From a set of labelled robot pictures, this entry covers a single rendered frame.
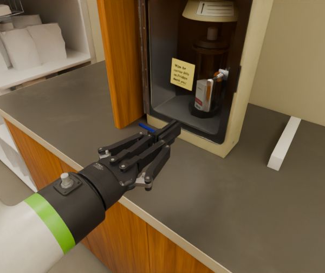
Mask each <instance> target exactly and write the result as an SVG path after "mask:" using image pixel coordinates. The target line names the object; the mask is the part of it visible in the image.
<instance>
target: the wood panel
mask: <svg viewBox="0 0 325 273"><path fill-rule="evenodd" d="M96 2H97V9H98V13H99V21H100V28H101V35H102V42H103V49H104V54H105V61H106V68H107V75H108V83H109V90H110V97H111V101H112V109H113V115H114V123H115V127H116V128H118V129H122V128H124V127H126V126H127V125H129V124H131V123H132V122H133V121H135V120H137V119H138V118H140V117H142V116H143V115H145V114H146V113H144V101H143V91H142V71H141V51H140V32H139V13H138V0H96Z"/></svg>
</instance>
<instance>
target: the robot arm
mask: <svg viewBox="0 0 325 273"><path fill-rule="evenodd" d="M180 134H181V123H180V122H177V121H175V120H173V121H171V122H170V123H169V124H167V125H166V126H165V127H163V128H162V129H161V128H160V129H157V130H156V131H155V132H152V131H147V135H145V134H144V132H139V133H137V134H135V135H132V136H130V137H127V138H125V139H123V140H121V141H118V142H116V143H114V144H112V145H110V146H105V147H100V148H98V149H97V151H98V154H99V160H98V162H93V163H91V164H90V165H88V166H87V167H85V168H84V169H82V170H80V171H79V172H77V173H75V172H67V173H62V174H61V177H59V178H58V179H56V180H55V181H53V182H52V183H50V184H49V185H47V186H46V187H44V188H42V189H41V190H39V191H37V192H36V193H34V194H33V195H32V196H30V197H28V198H27V199H25V200H24V201H22V202H20V203H19V204H17V205H15V206H7V205H5V204H4V203H3V202H2V201H1V199H0V273H47V272H48V271H49V270H50V269H51V268H52V267H53V266H54V265H55V264H56V263H57V262H58V261H59V260H60V259H61V258H62V257H63V256H64V255H65V254H67V253H68V252H69V251H70V250H71V249H72V248H73V247H74V246H75V245H77V244H78V243H79V242H80V241H81V240H83V239H84V238H85V236H87V235H88V234H89V233H90V232H92V231H93V230H94V229H95V228H96V227H97V226H98V225H99V224H100V223H102V222H103V221H104V220H105V217H106V213H105V212H106V211H107V210H108V209H109V208H110V207H111V206H113V205H114V204H115V203H116V202H117V201H118V200H119V199H120V198H121V197H122V196H123V195H124V193H125V192H127V191H129V190H132V189H134V188H135V187H136V186H140V187H145V190H146V191H150V190H151V189H152V185H153V180H154V179H155V178H156V176H157V175H158V173H159V172H160V171H161V169H162V168H163V166H164V165H165V164H166V162H167V161H168V159H169V158H170V154H171V147H170V145H171V144H173V143H174V141H175V138H176V137H177V136H179V135H180ZM137 139H139V140H138V141H137ZM153 143H154V145H153ZM151 162H152V163H151ZM150 163H151V164H150ZM148 164H150V165H149V167H148V168H147V170H146V173H145V172H144V173H142V175H141V177H140V178H138V174H139V173H141V171H142V169H143V168H144V167H146V166H147V165H148Z"/></svg>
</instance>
